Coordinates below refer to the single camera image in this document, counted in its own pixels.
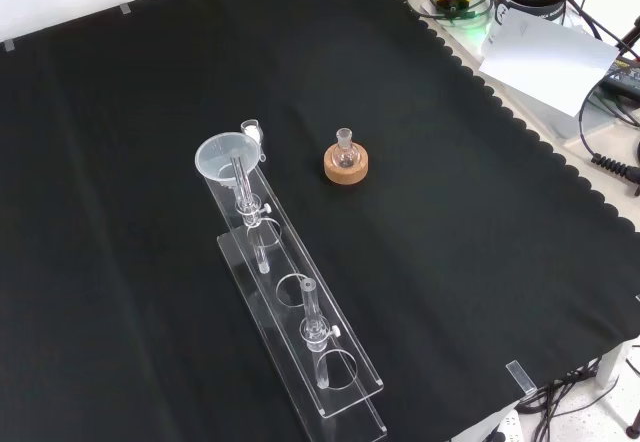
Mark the translucent plastic funnel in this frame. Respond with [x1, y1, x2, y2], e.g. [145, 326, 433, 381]
[193, 131, 269, 191]

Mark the clear glass weighing funnel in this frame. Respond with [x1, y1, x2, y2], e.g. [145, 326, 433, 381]
[240, 119, 266, 146]

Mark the clear acrylic funnel stand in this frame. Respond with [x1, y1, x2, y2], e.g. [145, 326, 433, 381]
[201, 149, 389, 442]

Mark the small round-bottom glass flask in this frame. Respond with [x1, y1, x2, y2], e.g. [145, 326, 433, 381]
[333, 128, 359, 171]

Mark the black bench cloth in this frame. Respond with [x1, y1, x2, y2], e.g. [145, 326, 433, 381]
[0, 0, 640, 442]

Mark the pale board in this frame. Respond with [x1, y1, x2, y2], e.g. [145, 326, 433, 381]
[477, 7, 621, 118]

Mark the white power strip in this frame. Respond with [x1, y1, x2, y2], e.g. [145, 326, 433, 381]
[479, 408, 524, 442]

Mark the black power adapter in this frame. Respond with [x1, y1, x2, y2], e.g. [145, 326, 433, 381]
[601, 57, 640, 97]

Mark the cork ring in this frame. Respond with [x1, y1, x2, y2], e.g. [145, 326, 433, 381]
[323, 144, 370, 186]

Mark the black coiled cable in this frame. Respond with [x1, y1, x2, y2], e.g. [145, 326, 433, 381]
[589, 153, 640, 184]

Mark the black cable bundle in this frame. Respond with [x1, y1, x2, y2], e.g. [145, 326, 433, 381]
[517, 359, 624, 442]

